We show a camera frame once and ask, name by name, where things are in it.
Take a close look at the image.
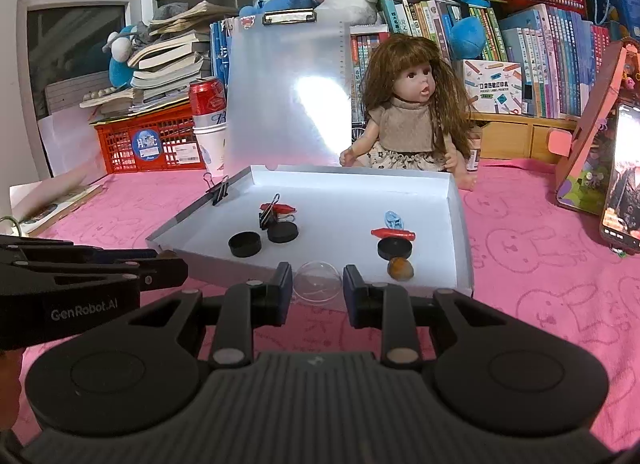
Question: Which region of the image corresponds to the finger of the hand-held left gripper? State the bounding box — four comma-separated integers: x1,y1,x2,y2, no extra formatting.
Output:
15,254,189,291
0,235,161,265

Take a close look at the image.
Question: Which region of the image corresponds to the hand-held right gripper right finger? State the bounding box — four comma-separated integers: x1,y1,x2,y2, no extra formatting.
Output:
342,264,506,370

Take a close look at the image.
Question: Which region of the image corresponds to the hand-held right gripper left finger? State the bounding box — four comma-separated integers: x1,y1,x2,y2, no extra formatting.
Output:
129,262,295,370

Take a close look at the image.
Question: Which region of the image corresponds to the clear plastic half sphere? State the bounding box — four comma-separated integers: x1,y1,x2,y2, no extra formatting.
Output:
293,261,345,303

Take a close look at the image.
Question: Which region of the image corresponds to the brown nut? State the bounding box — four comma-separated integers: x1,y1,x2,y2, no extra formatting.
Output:
387,258,415,281

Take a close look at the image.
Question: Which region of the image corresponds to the black round disc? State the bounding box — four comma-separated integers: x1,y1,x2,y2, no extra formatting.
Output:
267,224,300,244
228,234,263,258
376,239,416,261

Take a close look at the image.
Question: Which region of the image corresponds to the black binder clip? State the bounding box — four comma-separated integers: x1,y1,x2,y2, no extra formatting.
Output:
258,194,282,231
203,172,231,207

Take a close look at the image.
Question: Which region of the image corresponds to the small red plastic piece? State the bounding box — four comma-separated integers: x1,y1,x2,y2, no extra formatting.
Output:
370,228,417,241
259,202,299,217

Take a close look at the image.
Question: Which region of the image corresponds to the white cardboard box tray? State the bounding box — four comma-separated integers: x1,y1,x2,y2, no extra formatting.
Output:
146,165,474,297

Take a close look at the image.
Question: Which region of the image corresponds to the person's left forearm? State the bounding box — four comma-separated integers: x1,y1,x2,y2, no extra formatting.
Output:
0,350,24,429

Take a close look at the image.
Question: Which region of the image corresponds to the white board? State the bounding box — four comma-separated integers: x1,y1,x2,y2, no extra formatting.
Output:
37,108,108,179

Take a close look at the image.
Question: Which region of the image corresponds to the red plastic crate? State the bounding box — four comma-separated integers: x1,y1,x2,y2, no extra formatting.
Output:
94,106,207,175

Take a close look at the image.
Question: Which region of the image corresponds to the white paper cup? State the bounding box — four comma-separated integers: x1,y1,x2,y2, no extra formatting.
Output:
192,123,228,179

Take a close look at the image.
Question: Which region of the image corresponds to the red drink can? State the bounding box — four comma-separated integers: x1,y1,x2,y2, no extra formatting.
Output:
188,78,227,129

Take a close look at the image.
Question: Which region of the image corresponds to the brown-haired doll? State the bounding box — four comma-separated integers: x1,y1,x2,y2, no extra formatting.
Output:
339,34,480,192

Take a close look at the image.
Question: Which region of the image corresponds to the small brown bottle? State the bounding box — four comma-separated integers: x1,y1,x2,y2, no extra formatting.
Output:
467,131,484,173

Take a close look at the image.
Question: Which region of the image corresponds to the pink rabbit-print towel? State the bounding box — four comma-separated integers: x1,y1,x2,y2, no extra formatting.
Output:
0,159,640,450

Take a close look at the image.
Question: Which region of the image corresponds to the transparent clipboard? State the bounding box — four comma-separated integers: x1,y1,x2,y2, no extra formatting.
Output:
225,10,353,175

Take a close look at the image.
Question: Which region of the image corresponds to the blue and white plush toy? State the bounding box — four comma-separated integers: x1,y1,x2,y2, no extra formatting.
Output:
102,24,151,89

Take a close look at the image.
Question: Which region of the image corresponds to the stack of worn books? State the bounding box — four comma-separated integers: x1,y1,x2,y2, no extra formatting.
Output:
80,0,238,122

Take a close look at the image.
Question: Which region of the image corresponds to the wooden drawer cabinet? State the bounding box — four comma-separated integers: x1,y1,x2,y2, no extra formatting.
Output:
472,112,583,165

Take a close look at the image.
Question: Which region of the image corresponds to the white pencil-print box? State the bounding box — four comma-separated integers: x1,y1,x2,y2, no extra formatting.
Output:
462,58,524,115

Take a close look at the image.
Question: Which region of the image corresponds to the pink phone stand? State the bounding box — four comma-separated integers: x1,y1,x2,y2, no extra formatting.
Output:
547,38,640,217

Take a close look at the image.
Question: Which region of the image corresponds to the smartphone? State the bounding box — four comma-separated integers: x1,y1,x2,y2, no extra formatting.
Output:
599,102,640,253

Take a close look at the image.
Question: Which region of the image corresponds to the row of shelved books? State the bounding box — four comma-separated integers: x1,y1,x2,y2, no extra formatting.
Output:
210,0,613,119

